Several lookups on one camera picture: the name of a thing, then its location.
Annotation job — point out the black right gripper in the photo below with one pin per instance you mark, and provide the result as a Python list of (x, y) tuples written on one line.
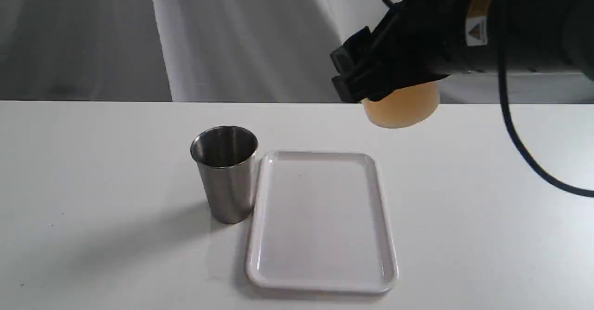
[(416, 42)]

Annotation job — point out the translucent plastic squeeze bottle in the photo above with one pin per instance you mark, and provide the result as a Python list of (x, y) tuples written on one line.
[(404, 107)]

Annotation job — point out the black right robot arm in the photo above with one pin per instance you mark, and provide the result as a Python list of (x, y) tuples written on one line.
[(534, 37)]

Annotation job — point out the stainless steel cup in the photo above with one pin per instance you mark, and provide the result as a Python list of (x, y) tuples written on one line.
[(225, 156)]

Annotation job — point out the white plastic tray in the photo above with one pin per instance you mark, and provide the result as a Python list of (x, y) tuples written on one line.
[(320, 224)]

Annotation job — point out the grey fabric backdrop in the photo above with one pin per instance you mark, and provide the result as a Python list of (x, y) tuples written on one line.
[(252, 51)]

